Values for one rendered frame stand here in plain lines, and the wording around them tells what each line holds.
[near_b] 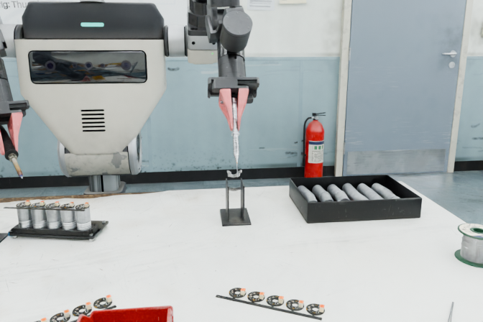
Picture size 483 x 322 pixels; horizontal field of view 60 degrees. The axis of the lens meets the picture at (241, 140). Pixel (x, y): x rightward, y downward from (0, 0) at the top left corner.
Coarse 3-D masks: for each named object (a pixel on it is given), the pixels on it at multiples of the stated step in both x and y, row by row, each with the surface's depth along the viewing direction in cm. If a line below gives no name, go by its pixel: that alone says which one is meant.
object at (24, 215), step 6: (24, 204) 77; (18, 210) 76; (24, 210) 77; (30, 210) 78; (18, 216) 77; (24, 216) 77; (30, 216) 78; (18, 222) 77; (24, 222) 77; (30, 222) 78
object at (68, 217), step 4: (68, 208) 76; (72, 208) 76; (64, 212) 76; (68, 212) 76; (72, 212) 76; (64, 216) 76; (68, 216) 76; (72, 216) 76; (64, 220) 76; (68, 220) 76; (72, 220) 76; (64, 224) 76; (68, 224) 76; (72, 224) 77; (76, 224) 78; (64, 228) 76; (68, 228) 76; (72, 228) 77
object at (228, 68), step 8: (224, 56) 86; (224, 64) 85; (232, 64) 84; (240, 64) 85; (224, 72) 84; (232, 72) 84; (240, 72) 84; (208, 80) 82; (240, 80) 83; (248, 80) 84; (256, 80) 84; (208, 88) 86; (256, 88) 87; (208, 96) 87; (216, 96) 88; (256, 96) 88
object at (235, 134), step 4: (232, 104) 84; (232, 108) 83; (232, 112) 83; (236, 112) 83; (232, 116) 83; (236, 116) 83; (236, 120) 83; (236, 124) 82; (236, 128) 82; (232, 132) 82; (236, 132) 81; (236, 136) 81; (236, 140) 81; (236, 144) 81; (236, 148) 80; (236, 152) 80
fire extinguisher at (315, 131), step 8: (312, 128) 333; (320, 128) 332; (312, 136) 333; (320, 136) 333; (312, 144) 334; (320, 144) 334; (312, 152) 335; (320, 152) 336; (312, 160) 337; (320, 160) 338; (304, 168) 347; (312, 168) 338; (320, 168) 339; (312, 176) 340; (320, 176) 341
